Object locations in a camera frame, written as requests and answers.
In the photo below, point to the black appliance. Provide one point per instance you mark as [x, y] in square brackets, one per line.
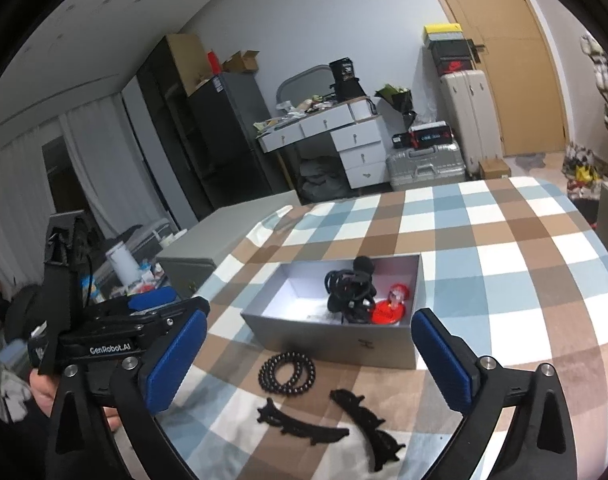
[346, 80]

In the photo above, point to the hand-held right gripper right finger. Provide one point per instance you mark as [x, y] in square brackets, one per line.
[441, 360]

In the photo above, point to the tall flat cardboard box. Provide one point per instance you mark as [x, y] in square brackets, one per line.
[186, 62]

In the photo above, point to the row of shoes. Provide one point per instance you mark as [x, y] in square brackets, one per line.
[596, 60]

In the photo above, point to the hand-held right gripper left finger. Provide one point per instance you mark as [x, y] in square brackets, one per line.
[176, 360]

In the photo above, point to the person's left hand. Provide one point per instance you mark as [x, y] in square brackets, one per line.
[44, 390]

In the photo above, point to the black fuzzy scrunchie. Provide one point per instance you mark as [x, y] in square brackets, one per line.
[364, 263]

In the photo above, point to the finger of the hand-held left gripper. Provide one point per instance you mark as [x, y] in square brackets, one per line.
[154, 297]
[184, 306]

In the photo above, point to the black hair clip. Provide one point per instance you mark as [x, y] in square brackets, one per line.
[373, 430]
[304, 427]

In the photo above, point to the bouquet in black wrap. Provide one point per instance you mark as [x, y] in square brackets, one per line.
[396, 100]

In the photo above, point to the grey box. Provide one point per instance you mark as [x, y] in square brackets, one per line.
[304, 330]

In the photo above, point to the white curtain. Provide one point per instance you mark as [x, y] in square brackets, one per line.
[99, 160]

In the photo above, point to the white desk with drawers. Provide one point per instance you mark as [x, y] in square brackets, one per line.
[354, 135]

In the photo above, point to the dark wardrobe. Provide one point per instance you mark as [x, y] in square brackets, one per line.
[164, 135]

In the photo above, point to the red round ornament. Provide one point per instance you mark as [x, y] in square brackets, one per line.
[386, 315]

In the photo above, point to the silver ribbed suitcase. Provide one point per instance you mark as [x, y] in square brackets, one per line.
[423, 167]

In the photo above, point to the dark bag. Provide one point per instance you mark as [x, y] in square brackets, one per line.
[326, 180]

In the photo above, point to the black shoe box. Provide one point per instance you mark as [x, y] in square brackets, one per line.
[451, 60]

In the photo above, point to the black and red box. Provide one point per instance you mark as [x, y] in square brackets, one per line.
[426, 136]

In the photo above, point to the white upright suitcase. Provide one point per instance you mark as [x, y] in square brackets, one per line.
[471, 120]

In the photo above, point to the wooden door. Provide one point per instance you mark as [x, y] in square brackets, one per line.
[508, 60]

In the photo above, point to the small brown cardboard box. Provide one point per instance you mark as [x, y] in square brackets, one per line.
[494, 169]

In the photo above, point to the pile of shoes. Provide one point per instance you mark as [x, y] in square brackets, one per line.
[581, 172]

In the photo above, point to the yellow-lid shoe box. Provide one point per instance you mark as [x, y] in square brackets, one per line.
[441, 32]

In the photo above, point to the grey rounded frame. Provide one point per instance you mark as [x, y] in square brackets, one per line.
[299, 80]

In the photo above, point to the open cardboard box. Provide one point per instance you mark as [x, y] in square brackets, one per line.
[241, 62]

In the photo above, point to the red packet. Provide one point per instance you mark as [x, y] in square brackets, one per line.
[215, 62]

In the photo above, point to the small red ornament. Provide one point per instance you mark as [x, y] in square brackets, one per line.
[397, 294]

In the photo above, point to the dark grey fridge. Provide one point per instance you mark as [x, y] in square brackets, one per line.
[229, 135]

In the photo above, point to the white bottle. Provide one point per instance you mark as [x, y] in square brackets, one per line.
[123, 262]

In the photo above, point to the checked tablecloth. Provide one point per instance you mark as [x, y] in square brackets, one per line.
[483, 240]

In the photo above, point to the pale floor rug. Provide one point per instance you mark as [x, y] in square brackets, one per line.
[538, 161]

